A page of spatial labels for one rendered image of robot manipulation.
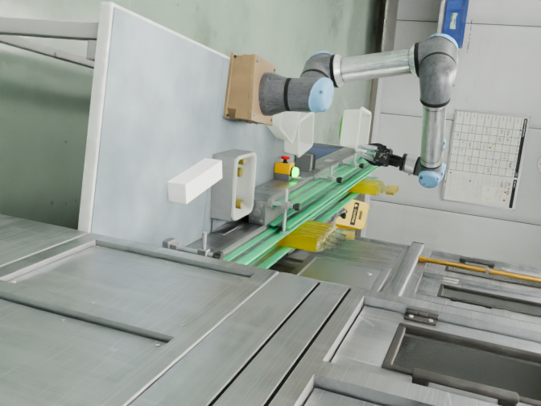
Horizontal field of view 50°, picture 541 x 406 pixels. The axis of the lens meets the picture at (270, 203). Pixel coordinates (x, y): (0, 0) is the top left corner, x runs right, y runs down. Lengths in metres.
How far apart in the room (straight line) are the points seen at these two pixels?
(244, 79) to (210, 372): 1.32
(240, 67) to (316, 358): 1.30
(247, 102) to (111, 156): 0.65
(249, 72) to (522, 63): 6.17
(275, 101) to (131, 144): 0.65
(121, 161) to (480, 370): 0.98
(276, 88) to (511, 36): 6.09
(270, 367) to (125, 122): 0.85
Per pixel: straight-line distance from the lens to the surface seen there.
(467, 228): 8.18
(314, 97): 2.00
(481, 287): 2.53
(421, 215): 8.19
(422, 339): 1.09
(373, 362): 0.98
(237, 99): 2.02
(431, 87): 1.94
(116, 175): 1.53
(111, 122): 1.49
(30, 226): 1.54
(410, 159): 2.34
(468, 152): 7.99
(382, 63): 2.07
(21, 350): 0.97
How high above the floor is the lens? 1.62
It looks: 20 degrees down
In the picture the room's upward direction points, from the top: 99 degrees clockwise
